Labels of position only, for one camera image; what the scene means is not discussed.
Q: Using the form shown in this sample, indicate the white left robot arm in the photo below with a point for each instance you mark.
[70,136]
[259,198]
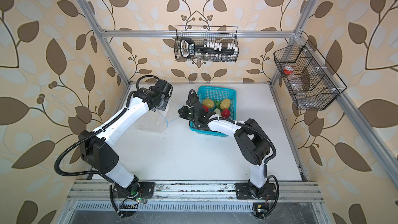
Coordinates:
[96,147]

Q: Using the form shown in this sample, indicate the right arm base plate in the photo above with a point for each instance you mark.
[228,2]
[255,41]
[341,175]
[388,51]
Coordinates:
[248,191]

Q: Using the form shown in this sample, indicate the back black wire basket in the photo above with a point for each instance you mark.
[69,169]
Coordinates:
[212,43]

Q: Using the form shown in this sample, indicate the yellow toy lemon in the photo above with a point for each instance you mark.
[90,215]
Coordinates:
[209,103]

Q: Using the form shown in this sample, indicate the side black wire basket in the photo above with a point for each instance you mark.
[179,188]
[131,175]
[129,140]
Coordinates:
[319,84]

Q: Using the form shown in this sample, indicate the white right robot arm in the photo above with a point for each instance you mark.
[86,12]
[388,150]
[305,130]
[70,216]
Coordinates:
[255,146]

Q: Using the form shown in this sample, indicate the yellow toy potato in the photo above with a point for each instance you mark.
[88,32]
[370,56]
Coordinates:
[225,104]

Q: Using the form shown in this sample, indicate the white toy radish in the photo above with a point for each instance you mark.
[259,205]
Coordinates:
[217,111]

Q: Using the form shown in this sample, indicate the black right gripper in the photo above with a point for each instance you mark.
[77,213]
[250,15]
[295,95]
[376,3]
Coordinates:
[184,109]

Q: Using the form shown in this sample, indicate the red toy apple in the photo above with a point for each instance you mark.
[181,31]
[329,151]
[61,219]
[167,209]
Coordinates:
[225,113]

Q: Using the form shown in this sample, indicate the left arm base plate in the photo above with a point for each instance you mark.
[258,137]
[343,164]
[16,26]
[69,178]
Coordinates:
[138,189]

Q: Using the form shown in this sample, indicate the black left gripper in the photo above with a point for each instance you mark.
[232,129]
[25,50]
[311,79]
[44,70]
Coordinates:
[165,102]

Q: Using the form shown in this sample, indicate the teal plastic basket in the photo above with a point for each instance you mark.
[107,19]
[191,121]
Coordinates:
[217,99]

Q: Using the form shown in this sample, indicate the red capped clear bottle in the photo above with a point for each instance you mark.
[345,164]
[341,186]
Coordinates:
[290,74]

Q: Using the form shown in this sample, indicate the clear zip top bag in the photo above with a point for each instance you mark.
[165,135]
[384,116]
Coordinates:
[154,121]

